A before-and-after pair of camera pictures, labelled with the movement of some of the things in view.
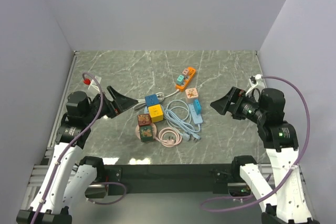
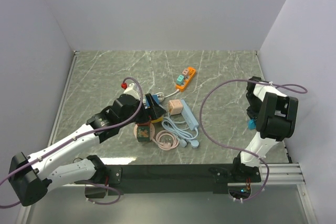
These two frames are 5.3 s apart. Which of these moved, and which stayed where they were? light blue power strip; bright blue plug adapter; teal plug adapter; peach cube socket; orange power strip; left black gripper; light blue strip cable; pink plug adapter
Moved: light blue power strip; bright blue plug adapter; left black gripper; peach cube socket; light blue strip cable
Stayed: teal plug adapter; pink plug adapter; orange power strip
